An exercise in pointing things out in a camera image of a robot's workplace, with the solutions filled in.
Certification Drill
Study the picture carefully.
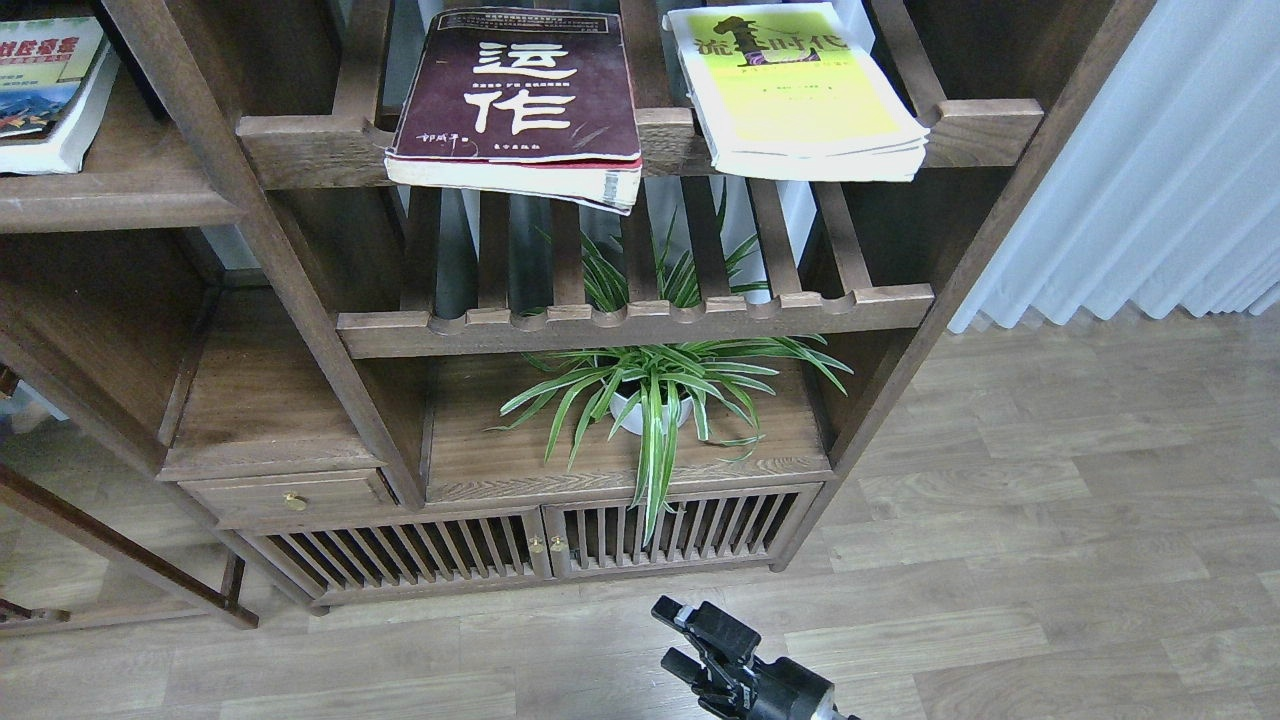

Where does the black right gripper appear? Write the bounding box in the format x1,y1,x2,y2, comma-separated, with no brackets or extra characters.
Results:
652,596,851,719

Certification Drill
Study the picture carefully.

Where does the white book with colourful picture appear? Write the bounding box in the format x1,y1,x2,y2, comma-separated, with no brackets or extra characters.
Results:
1,15,119,176

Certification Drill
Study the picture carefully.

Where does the white pleated curtain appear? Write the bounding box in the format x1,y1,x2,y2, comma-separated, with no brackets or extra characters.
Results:
948,1,1279,333

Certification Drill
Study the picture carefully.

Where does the green spider plant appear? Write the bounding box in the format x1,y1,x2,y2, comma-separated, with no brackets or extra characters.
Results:
488,181,854,548

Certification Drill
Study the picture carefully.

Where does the dark wooden side frame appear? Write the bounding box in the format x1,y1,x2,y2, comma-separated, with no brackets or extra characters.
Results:
3,368,259,635

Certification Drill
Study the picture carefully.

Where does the dark maroon book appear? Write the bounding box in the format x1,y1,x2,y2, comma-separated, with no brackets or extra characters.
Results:
384,6,643,215

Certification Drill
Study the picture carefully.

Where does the dark wooden bookshelf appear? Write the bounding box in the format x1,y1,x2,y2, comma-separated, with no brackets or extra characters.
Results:
3,1,1153,612

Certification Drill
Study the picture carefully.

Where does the yellow green book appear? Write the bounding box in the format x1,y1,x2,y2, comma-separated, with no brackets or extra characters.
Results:
663,3,928,182

